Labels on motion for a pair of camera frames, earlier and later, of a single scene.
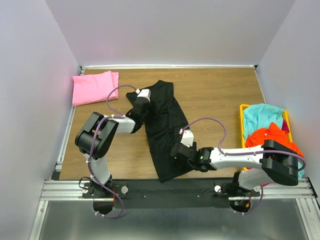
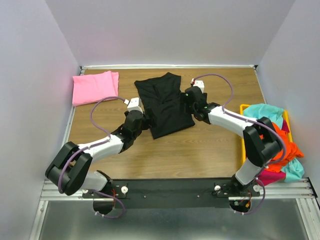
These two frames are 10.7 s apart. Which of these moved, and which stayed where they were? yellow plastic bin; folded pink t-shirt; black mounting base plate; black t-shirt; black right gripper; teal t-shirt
Moved: black t-shirt; black right gripper
Stayed: folded pink t-shirt; yellow plastic bin; black mounting base plate; teal t-shirt
